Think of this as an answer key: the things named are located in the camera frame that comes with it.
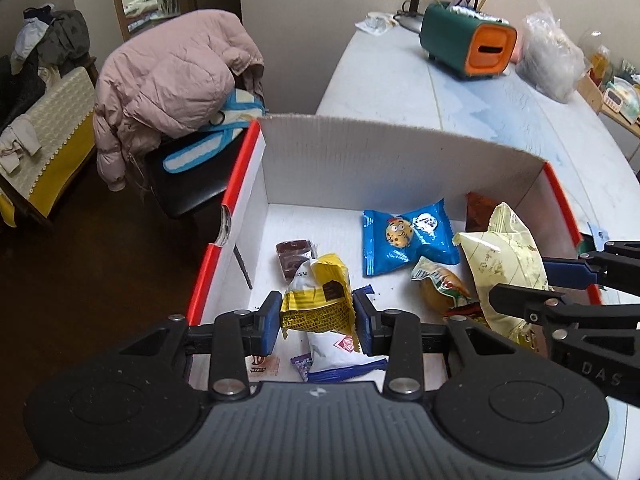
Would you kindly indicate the green snack packet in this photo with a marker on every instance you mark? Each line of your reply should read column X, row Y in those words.
column 584, row 242

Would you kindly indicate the shelf unit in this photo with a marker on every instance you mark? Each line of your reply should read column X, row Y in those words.
column 150, row 0

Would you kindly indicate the white cloth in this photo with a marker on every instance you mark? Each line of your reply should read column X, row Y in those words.
column 20, row 142

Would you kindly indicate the wet wipes pack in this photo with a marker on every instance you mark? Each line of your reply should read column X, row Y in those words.
column 627, row 100

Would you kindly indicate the blue and white bag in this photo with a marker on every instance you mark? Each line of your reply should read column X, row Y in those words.
column 200, row 152

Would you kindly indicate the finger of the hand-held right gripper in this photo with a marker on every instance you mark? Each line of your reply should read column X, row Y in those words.
column 570, row 271
column 530, row 305

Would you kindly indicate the orange snack packet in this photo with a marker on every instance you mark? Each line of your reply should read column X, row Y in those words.
column 265, row 366

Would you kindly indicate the pale yellow snack packet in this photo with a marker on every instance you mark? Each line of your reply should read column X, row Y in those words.
column 505, row 260

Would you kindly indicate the copper foil snack packet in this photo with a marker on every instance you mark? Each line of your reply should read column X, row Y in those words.
column 477, row 212

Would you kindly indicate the light blue sachet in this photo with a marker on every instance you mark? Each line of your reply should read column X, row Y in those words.
column 599, row 232

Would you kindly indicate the white and blue garment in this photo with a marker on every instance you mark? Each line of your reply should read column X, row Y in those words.
column 30, row 35

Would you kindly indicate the black seat chair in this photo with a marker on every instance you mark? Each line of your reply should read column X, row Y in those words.
column 190, row 185

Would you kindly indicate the blue cookie packet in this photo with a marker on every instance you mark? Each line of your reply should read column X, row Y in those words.
column 395, row 255

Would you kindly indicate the brown chocolate cake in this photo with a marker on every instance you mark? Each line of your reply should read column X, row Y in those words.
column 295, row 255

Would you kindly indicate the white paper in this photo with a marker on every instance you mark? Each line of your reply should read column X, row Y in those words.
column 375, row 22

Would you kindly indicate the pink flat item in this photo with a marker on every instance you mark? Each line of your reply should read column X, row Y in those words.
column 517, row 47

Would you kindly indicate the white and blue snack packet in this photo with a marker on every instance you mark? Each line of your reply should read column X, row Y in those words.
column 330, row 352

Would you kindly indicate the pink padded jacket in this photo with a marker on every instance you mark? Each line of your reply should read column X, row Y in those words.
column 165, row 75

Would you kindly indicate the red cardboard box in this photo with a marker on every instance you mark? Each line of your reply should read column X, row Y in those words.
column 390, row 160

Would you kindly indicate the small yellow bread packet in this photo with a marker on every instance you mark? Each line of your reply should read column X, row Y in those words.
column 440, row 287

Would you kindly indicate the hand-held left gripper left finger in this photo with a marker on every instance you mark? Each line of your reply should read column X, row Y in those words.
column 270, row 322

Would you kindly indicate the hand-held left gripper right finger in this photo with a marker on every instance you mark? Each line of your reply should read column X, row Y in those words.
column 362, row 322

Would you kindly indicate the green and orange tissue box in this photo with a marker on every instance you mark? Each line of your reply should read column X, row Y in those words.
column 450, row 40

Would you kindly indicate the yellow drink bottle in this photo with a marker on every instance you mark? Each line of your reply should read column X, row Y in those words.
column 600, row 65

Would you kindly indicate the small wrapped candy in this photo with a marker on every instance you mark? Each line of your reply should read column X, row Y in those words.
column 301, row 366

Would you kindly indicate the dark clothes pile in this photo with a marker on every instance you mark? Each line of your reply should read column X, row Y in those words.
column 65, row 35

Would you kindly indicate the clear plastic bag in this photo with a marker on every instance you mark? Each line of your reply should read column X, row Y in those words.
column 550, row 55

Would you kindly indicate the white kitchen timer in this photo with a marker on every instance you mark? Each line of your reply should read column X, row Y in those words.
column 612, row 101

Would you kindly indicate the wooden desk rack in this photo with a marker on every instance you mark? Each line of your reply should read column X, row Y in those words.
column 590, row 91

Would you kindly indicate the bench with cream yellow cover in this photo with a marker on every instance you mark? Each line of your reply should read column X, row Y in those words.
column 50, row 125

